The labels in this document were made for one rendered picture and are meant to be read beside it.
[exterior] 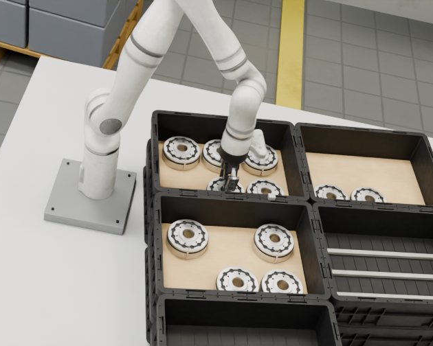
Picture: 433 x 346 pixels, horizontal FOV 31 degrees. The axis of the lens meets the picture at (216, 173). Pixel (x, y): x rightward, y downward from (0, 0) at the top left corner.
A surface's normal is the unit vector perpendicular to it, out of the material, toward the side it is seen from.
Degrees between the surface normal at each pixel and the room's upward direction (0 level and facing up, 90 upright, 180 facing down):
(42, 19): 90
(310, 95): 0
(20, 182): 0
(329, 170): 0
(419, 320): 90
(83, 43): 90
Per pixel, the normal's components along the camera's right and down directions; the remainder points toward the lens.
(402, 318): 0.08, 0.72
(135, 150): 0.18, -0.69
